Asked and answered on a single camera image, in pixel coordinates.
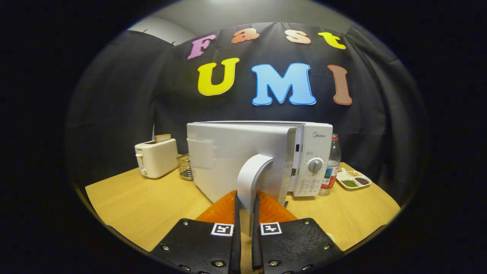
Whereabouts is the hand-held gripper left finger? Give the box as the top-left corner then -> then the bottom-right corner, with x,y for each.
150,190 -> 242,274

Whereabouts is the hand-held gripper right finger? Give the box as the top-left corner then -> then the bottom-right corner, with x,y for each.
252,190 -> 345,274

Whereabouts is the white microwave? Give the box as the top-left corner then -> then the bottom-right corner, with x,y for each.
186,121 -> 333,238

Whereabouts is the clear bottle red label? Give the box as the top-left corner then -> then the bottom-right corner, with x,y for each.
319,134 -> 342,196

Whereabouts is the white toaster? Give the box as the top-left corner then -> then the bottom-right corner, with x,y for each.
135,138 -> 178,179

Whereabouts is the white divided bean dish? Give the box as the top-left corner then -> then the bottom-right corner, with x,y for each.
336,168 -> 372,190

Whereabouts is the wire mesh basket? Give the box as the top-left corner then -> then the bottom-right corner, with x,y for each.
177,154 -> 193,181

